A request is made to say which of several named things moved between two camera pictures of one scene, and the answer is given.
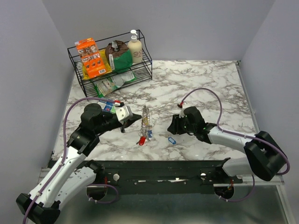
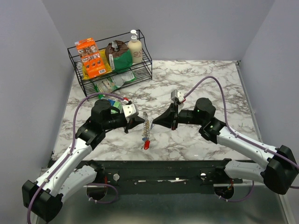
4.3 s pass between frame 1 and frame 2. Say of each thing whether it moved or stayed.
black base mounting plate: stayed
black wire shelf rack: stayed
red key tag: moved
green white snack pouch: stayed
